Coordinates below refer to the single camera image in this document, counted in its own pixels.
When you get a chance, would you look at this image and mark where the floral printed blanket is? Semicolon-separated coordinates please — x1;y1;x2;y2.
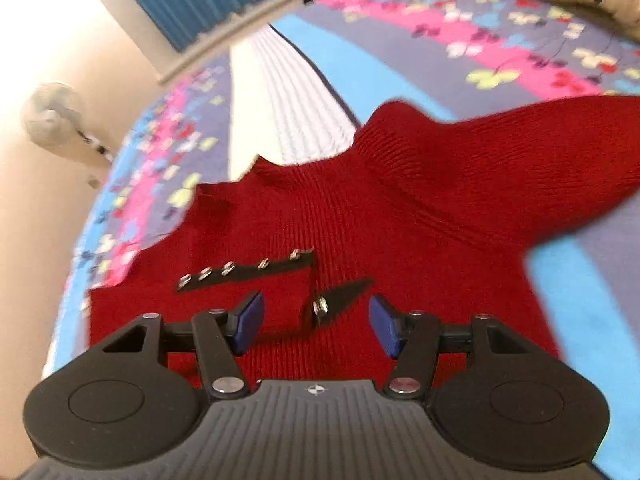
42;0;640;480

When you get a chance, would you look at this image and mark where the red knit sweater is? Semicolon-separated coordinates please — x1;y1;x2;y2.
85;100;640;392

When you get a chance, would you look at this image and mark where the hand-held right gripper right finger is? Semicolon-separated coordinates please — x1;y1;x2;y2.
368;294;557;402

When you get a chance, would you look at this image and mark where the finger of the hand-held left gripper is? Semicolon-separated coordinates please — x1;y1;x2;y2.
174;247;317;294
310;279;377;330

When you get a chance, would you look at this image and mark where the white wall fan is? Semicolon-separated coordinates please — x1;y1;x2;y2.
21;81;117;167

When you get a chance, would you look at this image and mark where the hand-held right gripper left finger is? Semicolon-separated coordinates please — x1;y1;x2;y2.
92;291;265;402

